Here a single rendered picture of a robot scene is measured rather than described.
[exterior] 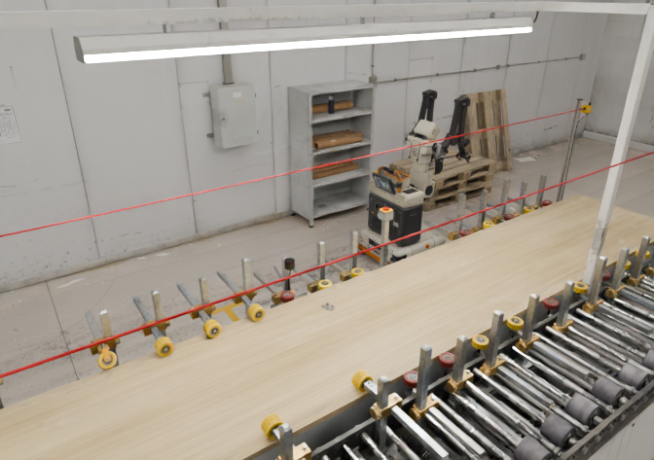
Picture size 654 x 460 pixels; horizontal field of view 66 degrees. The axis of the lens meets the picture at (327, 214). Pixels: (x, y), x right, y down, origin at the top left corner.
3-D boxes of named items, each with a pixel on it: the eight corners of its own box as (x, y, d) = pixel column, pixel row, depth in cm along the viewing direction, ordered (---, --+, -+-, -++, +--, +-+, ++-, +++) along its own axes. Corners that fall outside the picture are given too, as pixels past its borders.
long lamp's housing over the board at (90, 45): (76, 59, 173) (71, 35, 169) (515, 30, 296) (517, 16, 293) (83, 63, 164) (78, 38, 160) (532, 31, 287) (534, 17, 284)
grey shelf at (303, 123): (291, 215, 614) (286, 87, 550) (349, 198, 660) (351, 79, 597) (310, 228, 580) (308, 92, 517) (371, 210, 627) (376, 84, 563)
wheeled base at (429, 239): (396, 276, 476) (398, 253, 465) (356, 250, 524) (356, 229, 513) (447, 257, 510) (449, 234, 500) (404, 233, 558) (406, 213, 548)
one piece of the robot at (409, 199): (400, 260, 477) (406, 177, 443) (365, 238, 519) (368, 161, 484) (425, 250, 494) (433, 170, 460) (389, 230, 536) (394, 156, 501)
